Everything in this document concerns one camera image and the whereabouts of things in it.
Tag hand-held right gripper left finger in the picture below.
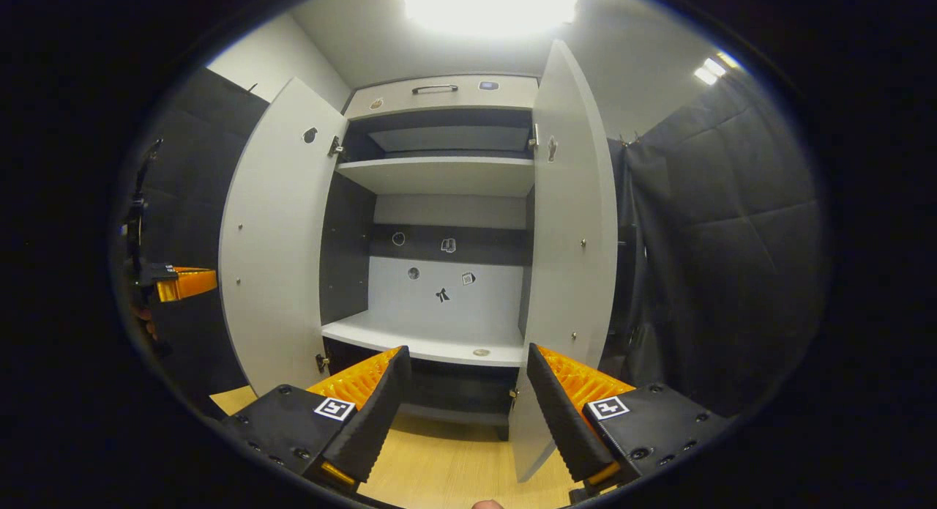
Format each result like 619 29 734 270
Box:
223 346 413 495

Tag grey double-door shoe cabinet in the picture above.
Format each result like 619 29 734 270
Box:
220 39 619 484

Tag black backdrop cloth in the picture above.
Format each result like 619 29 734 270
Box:
121 66 832 418

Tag grey cabinet door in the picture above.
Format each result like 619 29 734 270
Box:
220 77 348 396
510 39 619 484

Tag small ceiling light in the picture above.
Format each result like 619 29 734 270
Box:
693 50 740 86

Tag large ceiling light panel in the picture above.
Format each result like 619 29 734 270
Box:
399 0 579 40

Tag white cabinet shelf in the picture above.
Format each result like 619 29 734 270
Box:
337 156 535 198
321 310 528 368

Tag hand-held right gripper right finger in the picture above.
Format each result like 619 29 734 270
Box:
526 343 733 499

